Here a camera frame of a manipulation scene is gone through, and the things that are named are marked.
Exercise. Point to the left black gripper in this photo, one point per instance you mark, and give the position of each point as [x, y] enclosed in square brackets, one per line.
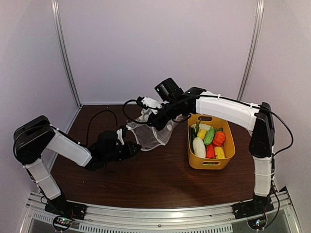
[130, 151]

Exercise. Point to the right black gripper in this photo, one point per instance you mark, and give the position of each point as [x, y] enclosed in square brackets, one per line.
[155, 122]

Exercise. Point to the clear dotted zip bag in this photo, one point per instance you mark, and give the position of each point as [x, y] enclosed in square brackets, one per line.
[148, 137]

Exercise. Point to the green toy bitter gourd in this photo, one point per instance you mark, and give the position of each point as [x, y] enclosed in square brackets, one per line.
[209, 136]

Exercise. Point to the white toy radish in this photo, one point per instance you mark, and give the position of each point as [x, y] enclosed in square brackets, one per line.
[199, 147]

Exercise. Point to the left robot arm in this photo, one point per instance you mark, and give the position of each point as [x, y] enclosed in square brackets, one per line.
[38, 135]

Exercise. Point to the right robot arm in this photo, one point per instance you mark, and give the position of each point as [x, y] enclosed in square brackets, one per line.
[255, 118]

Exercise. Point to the green leafy toy vegetable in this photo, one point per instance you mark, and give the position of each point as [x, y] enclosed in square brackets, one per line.
[194, 129]

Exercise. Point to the yellow toy pepper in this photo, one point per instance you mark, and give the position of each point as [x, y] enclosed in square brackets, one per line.
[201, 133]

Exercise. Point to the orange toy pumpkin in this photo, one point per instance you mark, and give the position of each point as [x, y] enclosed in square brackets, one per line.
[218, 139]

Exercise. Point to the red toy pepper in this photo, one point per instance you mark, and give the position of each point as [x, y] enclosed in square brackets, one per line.
[210, 154]

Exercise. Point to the yellow toy corn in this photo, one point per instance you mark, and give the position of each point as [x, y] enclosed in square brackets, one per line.
[219, 153]

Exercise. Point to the yellow plastic basket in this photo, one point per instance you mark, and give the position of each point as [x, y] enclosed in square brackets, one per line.
[228, 146]

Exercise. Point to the dark green toy cucumber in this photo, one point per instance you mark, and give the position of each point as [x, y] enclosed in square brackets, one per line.
[211, 163]

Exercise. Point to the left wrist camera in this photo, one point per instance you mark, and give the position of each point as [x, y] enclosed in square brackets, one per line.
[121, 133]

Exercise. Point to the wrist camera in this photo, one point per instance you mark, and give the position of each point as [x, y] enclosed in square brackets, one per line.
[148, 103]
[121, 133]

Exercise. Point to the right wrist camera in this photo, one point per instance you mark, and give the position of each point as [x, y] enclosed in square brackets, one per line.
[148, 103]

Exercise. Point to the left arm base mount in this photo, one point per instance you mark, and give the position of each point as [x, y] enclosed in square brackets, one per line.
[67, 209]

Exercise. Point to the right aluminium corner post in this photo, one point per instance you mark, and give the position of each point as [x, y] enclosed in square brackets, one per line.
[258, 20]

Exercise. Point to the aluminium corner post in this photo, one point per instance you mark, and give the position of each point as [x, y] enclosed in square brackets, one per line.
[63, 52]
[258, 20]

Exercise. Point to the aluminium front rail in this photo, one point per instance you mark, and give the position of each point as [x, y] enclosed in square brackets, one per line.
[205, 219]

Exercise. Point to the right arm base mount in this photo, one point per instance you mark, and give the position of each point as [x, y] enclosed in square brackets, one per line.
[245, 209]

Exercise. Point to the left aluminium corner post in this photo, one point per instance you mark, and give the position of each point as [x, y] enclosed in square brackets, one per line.
[63, 52]

